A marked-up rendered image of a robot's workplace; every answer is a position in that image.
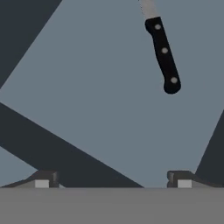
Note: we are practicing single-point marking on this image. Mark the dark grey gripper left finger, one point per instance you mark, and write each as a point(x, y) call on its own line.
point(46, 178)

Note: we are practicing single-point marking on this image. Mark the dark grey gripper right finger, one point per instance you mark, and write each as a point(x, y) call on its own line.
point(182, 177)

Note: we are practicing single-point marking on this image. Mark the grey open drawer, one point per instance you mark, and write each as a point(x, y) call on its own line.
point(96, 96)

